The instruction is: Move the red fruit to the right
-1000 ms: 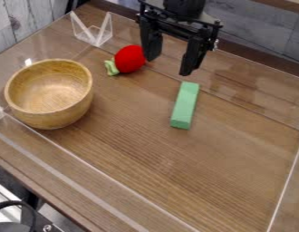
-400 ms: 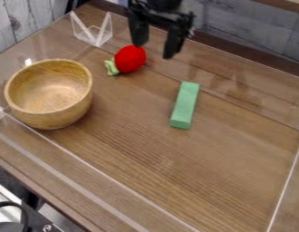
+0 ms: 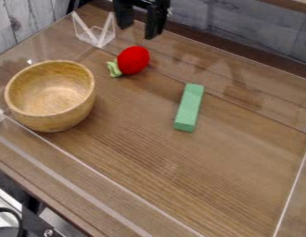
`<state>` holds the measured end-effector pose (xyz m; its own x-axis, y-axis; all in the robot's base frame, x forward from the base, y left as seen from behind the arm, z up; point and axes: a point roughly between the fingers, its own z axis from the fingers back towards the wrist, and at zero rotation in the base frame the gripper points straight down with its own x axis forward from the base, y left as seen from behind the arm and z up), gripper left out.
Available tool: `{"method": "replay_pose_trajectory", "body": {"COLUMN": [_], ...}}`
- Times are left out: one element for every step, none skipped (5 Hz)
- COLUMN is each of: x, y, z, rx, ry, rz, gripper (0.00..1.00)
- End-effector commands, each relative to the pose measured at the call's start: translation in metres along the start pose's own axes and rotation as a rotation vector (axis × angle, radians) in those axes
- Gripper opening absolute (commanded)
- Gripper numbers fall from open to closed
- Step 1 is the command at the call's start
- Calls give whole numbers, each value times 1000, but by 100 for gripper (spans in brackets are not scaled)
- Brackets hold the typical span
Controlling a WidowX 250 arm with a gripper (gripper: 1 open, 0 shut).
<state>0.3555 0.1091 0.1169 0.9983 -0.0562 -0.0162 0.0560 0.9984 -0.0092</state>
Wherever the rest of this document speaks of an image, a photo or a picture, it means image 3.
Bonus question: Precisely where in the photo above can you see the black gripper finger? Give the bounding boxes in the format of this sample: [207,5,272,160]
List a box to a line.
[112,0,133,30]
[144,0,171,40]

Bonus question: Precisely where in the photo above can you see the red plush strawberry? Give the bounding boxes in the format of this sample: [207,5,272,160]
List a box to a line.
[107,45,149,78]

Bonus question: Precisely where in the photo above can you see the green rectangular block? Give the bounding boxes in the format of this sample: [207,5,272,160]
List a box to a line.
[173,83,204,132]

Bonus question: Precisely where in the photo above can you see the wooden bowl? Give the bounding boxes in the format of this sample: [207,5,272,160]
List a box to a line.
[5,60,95,132]

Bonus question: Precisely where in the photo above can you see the clear acrylic table barrier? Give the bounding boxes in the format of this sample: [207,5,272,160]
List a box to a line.
[0,19,306,237]

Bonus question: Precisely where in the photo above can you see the clear acrylic corner bracket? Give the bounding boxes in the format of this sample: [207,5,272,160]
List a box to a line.
[72,12,116,48]

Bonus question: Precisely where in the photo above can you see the black cable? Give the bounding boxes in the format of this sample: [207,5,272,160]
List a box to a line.
[0,206,25,237]

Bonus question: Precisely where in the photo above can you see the black metal bracket with screw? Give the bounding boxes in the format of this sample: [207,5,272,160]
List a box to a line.
[22,206,65,237]

